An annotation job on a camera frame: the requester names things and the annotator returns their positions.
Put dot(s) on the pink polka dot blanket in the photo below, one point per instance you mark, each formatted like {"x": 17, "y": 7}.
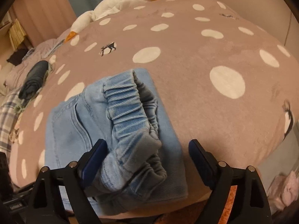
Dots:
{"x": 186, "y": 63}

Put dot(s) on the floral print cloth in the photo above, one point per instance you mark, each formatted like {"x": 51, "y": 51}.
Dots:
{"x": 16, "y": 133}

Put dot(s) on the green cloth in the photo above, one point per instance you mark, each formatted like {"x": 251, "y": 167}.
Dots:
{"x": 22, "y": 106}

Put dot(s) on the dark grey folded clothing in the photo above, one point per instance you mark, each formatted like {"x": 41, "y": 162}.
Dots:
{"x": 35, "y": 79}

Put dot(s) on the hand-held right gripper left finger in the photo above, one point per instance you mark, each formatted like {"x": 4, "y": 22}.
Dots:
{"x": 93, "y": 161}

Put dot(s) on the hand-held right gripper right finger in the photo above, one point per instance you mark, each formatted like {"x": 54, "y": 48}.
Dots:
{"x": 201, "y": 161}

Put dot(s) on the white goose plush toy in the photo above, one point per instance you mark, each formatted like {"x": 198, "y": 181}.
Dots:
{"x": 109, "y": 7}

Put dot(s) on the pale pink duvet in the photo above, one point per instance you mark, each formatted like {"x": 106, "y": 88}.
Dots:
{"x": 30, "y": 58}

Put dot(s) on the pink curtain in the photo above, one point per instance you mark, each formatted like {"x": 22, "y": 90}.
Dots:
{"x": 39, "y": 9}

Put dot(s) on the plaid cloth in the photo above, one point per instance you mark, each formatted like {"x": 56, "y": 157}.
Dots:
{"x": 8, "y": 119}

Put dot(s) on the light blue denim pants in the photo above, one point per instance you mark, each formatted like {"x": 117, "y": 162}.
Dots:
{"x": 121, "y": 126}

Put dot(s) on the black garment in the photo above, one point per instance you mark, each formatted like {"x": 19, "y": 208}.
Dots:
{"x": 16, "y": 56}

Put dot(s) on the pink bundled cloth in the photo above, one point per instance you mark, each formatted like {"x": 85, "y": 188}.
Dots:
{"x": 286, "y": 190}

